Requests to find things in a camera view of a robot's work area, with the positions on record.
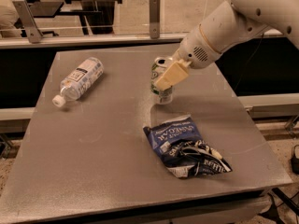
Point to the blue chip bag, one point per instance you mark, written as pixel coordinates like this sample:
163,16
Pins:
182,149

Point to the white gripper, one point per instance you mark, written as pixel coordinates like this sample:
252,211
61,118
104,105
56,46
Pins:
193,48

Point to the left metal bracket post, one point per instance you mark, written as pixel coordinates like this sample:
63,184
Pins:
28,22

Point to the metal guard rail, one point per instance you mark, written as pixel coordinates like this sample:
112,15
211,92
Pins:
90,40

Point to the grey table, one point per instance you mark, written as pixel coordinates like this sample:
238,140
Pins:
92,163

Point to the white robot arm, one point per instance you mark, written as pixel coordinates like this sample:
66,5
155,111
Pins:
231,23

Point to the middle metal bracket post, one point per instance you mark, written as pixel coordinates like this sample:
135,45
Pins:
154,19

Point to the metal bracket post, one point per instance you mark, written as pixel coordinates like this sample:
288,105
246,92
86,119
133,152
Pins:
154,19
28,22

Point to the seated person beige clothes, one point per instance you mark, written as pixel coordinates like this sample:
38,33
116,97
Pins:
8,18

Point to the clear plastic water bottle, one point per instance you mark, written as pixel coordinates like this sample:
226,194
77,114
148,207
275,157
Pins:
78,81

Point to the black background desk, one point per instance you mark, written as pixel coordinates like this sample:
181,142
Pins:
97,15

